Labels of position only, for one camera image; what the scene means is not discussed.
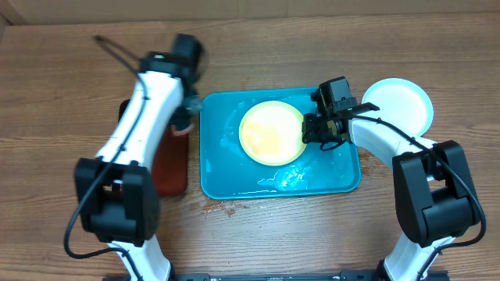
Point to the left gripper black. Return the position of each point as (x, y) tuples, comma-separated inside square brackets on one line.
[(180, 119)]

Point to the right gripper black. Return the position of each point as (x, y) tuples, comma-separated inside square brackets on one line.
[(313, 130)]

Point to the green plate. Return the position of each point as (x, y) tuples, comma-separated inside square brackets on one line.
[(270, 133)]

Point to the light blue plate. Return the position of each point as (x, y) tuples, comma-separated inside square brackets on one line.
[(405, 103)]

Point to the round orange green sponge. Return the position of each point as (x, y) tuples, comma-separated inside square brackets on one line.
[(176, 131)]

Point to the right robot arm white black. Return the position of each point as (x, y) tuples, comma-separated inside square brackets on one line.
[(435, 200)]

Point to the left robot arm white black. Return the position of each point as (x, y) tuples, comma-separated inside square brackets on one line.
[(118, 202)]

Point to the dark red tray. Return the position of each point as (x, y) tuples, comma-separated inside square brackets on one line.
[(165, 155)]

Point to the teal plastic tray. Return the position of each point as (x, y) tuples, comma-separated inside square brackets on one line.
[(228, 173)]

